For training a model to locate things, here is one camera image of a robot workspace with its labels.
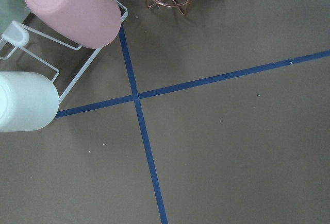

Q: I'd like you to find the pink cup on rack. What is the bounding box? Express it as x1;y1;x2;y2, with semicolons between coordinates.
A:
25;0;122;49

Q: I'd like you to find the white cup on rack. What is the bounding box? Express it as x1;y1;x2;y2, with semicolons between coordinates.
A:
1;72;59;132

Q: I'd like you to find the pale green cup on rack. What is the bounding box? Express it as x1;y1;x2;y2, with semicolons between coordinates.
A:
1;0;30;33

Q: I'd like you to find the white wire cup rack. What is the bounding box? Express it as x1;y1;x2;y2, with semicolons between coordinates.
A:
0;1;129;105

